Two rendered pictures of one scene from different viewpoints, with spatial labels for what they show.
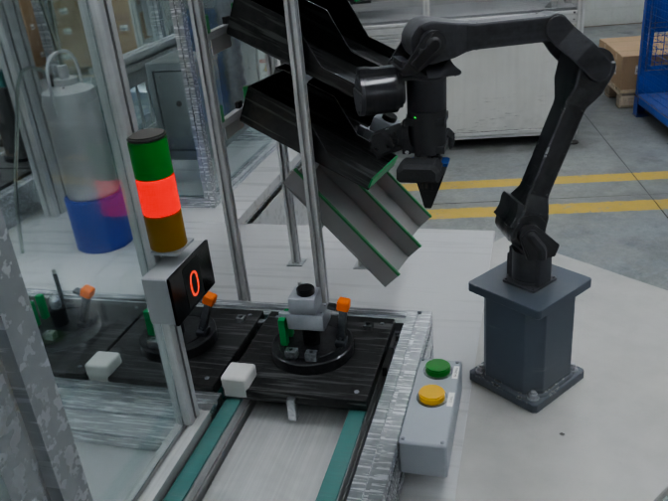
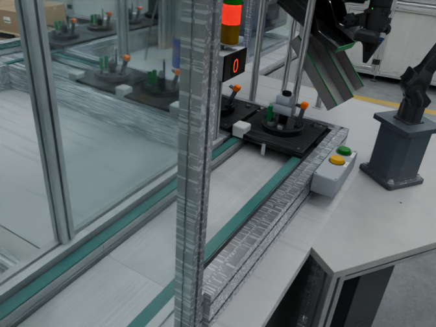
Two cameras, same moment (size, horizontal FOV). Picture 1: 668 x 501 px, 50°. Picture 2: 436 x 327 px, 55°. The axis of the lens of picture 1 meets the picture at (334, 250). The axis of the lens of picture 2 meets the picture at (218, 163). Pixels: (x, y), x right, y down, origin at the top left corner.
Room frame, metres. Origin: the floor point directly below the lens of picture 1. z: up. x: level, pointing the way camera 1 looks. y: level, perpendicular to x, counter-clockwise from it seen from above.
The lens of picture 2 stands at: (-0.23, 0.00, 1.55)
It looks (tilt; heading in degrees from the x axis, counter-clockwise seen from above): 30 degrees down; 12
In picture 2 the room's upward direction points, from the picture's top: 5 degrees clockwise
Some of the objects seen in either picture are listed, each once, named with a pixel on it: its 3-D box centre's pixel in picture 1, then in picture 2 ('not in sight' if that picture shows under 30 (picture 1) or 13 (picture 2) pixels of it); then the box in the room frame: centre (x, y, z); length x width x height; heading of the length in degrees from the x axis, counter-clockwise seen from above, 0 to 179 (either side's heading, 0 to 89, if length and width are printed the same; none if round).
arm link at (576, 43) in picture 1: (504, 49); not in sight; (1.03, -0.27, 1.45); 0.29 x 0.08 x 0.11; 98
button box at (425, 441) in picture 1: (432, 413); (334, 169); (0.88, -0.13, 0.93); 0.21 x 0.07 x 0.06; 163
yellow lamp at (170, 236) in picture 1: (165, 228); (230, 33); (0.88, 0.22, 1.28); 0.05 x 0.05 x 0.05
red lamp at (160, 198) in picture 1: (158, 193); (231, 13); (0.88, 0.22, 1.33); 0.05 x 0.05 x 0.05
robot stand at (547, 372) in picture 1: (527, 330); (398, 148); (1.04, -0.32, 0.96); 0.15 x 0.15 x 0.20; 37
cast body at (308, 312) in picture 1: (301, 305); (282, 101); (1.03, 0.06, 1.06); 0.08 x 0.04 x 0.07; 73
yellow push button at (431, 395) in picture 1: (431, 397); (337, 160); (0.88, -0.13, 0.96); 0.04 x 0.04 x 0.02
